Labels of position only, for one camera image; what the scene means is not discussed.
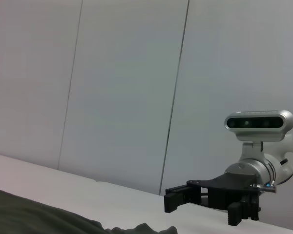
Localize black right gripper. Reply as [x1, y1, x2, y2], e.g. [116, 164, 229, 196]
[164, 172, 261, 226]

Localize dark green FREE print t-shirt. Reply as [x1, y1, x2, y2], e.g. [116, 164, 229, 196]
[0, 186, 178, 234]

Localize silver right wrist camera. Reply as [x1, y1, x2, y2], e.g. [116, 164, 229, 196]
[224, 110, 293, 159]

